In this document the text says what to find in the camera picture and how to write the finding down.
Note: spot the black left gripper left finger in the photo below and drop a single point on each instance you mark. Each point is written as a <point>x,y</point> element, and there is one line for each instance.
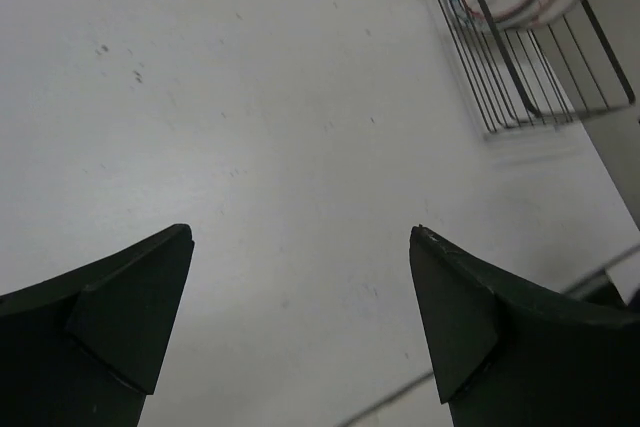
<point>86,348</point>

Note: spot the metal wire dish rack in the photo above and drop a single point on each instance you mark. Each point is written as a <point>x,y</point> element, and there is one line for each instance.
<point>561,73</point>

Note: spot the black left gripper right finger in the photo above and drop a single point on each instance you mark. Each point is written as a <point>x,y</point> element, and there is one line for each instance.
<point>508,352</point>

